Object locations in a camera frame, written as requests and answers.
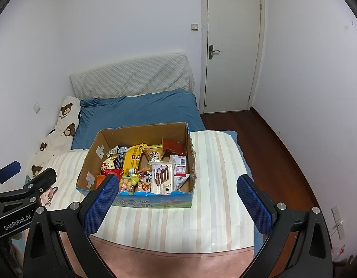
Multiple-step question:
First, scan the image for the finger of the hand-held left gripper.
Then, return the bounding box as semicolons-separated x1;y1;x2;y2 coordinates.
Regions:
0;167;57;207
0;161;22;193

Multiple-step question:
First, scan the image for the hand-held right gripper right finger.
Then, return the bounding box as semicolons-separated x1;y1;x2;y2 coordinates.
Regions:
236;174;333;278

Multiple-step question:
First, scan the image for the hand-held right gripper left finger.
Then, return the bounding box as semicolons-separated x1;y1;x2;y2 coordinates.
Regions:
23;174;120;278

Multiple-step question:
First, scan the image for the cardboard box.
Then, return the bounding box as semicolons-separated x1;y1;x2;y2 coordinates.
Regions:
76;122;198;208

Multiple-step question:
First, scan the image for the orange panda snack packet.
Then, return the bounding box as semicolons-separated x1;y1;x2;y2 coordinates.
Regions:
135;171;153;193

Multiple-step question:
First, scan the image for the cat print cloth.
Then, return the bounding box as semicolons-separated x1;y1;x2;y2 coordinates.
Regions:
39;185;59;209

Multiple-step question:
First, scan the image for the colourful candy bag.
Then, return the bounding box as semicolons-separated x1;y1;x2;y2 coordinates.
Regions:
118;174;138;194

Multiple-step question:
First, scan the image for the cream mushroom print packet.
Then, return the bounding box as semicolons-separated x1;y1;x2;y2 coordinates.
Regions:
102;155;118;170

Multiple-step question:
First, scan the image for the dark snack packet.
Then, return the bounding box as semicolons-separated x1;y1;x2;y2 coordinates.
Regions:
116;146;130;170

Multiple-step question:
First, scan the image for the yellow and black snack packet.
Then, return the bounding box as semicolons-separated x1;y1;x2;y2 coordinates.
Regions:
122;143;148;177

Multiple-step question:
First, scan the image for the bear print pillow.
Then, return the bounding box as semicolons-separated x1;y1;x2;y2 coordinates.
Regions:
26;96;81;180

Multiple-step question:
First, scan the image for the white chocolate biscuit box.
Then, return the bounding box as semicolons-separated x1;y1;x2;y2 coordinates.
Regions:
151;162;177;195

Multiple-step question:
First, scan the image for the striped pink blanket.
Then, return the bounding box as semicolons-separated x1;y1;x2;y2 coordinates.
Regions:
45;130;256;278

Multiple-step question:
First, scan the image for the yellow panda snack packet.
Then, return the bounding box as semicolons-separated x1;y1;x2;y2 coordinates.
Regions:
143;145;164;164

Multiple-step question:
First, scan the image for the white barcode label packet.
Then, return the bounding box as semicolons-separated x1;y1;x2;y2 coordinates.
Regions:
174;174;191;192
170;155;187;176

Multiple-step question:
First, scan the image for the red-brown snack packet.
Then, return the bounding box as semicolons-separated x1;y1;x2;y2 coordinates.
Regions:
162;138;188;157

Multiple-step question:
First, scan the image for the blue bed sheet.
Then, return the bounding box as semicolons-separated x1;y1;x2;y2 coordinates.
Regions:
71;90;256;238

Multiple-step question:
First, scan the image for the white quilted headboard cushion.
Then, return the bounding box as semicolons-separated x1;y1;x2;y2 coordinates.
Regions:
70;53;194;99

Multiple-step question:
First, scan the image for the white door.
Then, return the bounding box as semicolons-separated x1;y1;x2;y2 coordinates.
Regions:
200;0;266;114

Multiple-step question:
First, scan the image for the white wall socket with cable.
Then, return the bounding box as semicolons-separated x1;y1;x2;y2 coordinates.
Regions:
331;205;346;240

